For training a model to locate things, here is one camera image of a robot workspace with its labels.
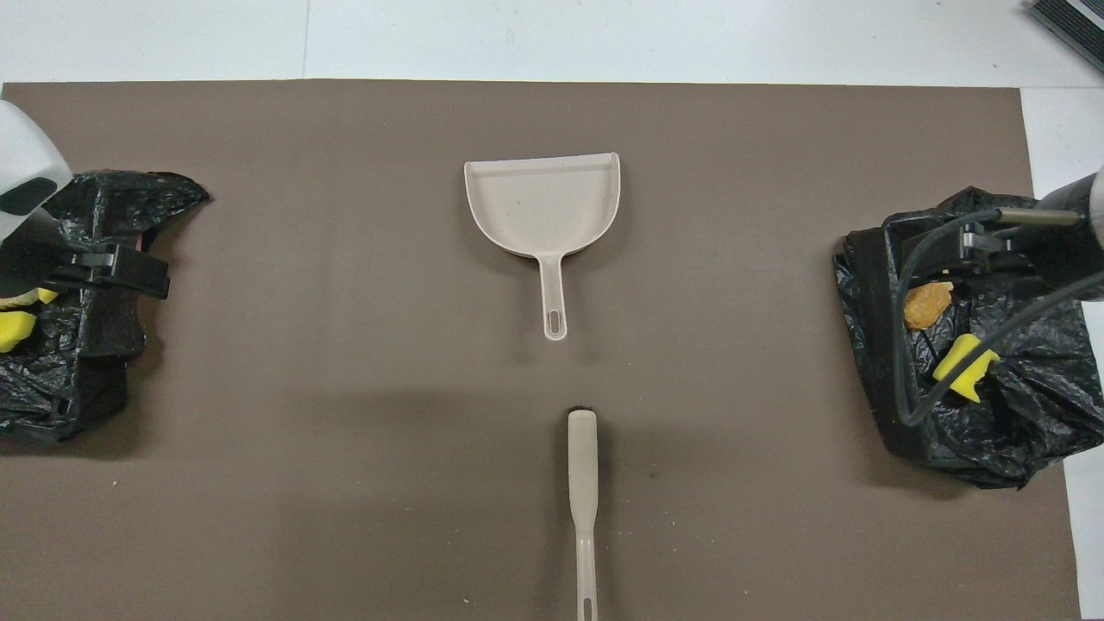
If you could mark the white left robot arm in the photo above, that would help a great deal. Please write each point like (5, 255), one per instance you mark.
(26, 172)

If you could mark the empty black bag bin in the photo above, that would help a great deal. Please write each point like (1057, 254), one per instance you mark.
(78, 379)

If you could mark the dark ribbed panel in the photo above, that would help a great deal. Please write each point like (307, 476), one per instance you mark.
(1074, 21)

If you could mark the beige hand brush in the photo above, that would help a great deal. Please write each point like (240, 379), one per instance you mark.
(583, 466)

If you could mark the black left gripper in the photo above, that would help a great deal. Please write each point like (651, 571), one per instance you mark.
(39, 259)

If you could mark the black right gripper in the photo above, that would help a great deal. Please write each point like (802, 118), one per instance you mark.
(1061, 254)

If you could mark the beige plastic dustpan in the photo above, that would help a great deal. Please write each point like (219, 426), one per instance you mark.
(543, 207)

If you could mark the brown bread roll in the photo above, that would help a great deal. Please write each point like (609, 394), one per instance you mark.
(925, 306)

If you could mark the black bag trash bin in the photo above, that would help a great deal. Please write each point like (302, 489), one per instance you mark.
(1026, 414)

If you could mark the yellow sponge piece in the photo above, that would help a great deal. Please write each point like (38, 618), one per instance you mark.
(964, 366)
(30, 297)
(14, 329)

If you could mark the brown table mat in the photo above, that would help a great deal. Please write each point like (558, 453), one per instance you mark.
(345, 388)

